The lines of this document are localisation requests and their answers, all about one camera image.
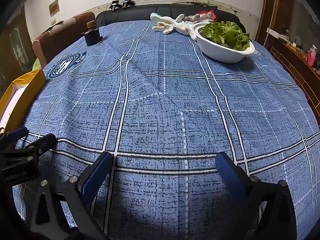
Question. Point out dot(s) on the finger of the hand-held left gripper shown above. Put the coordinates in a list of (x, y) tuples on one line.
[(42, 142), (17, 132)]

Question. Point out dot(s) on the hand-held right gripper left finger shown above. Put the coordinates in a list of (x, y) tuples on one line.
[(96, 177)]

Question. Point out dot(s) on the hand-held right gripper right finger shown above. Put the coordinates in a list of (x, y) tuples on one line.
[(231, 177)]

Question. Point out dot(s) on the yellow cardboard box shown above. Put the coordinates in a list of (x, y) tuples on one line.
[(25, 97)]

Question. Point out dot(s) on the green cloth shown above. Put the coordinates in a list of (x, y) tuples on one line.
[(37, 64)]

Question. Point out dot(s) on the dark wooden cabinet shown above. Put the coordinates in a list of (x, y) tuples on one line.
[(15, 50)]

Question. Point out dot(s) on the blue plaid tablecloth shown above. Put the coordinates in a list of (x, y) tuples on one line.
[(162, 117)]

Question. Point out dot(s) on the brown armchair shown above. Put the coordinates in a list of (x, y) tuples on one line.
[(62, 35)]

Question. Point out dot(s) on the small black box device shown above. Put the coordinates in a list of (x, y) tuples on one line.
[(91, 37)]

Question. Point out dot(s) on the white bowl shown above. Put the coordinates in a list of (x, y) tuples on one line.
[(220, 53)]

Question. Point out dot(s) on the wooden sideboard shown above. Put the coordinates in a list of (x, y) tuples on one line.
[(295, 65)]

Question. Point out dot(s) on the green lettuce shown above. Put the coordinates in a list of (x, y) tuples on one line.
[(225, 33)]

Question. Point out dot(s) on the pink bottle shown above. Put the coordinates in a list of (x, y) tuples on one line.
[(311, 56)]

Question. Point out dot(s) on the black clamp device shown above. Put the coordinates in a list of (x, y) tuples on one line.
[(114, 5), (127, 2)]

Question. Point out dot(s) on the white work glove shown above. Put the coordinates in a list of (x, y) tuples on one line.
[(183, 28)]

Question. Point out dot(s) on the black leather sofa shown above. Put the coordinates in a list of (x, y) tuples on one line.
[(140, 13)]

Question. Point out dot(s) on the beige work glove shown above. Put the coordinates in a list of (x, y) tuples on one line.
[(200, 17)]

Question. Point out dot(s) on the cream work glove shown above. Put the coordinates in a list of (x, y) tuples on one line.
[(163, 27)]

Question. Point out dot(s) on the red plastic bag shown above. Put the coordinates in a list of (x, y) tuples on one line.
[(208, 12)]

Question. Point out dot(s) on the pale blue glove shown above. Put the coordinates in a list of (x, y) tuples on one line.
[(156, 17)]

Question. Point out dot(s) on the yellow wall plaque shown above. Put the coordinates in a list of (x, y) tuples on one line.
[(53, 8)]

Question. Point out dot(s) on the wooden door frame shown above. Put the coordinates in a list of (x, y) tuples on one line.
[(268, 10)]

